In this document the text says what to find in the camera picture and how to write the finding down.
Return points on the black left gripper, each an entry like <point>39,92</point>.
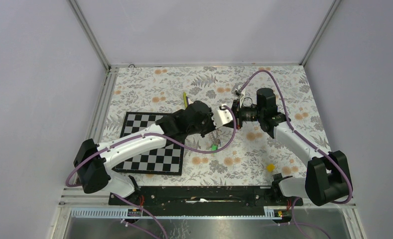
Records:
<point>210,115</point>

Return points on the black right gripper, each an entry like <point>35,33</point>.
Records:
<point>237,113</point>

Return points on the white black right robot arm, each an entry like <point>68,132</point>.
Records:
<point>327,176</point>

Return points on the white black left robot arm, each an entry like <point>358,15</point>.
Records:
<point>94,162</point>

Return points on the white wooden block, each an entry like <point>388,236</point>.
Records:
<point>189,101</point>

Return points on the floral patterned table mat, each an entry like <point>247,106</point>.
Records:
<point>243,157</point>

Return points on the black white chessboard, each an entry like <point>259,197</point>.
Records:
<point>155,155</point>

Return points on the yellow cube block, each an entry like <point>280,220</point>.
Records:
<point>270,168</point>

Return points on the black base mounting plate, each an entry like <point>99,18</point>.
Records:
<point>235,201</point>

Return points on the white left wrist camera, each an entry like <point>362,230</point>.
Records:
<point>222,117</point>

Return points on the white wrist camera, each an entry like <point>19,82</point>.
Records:
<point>238,92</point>
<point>222,117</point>

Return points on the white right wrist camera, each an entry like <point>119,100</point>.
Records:
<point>238,92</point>

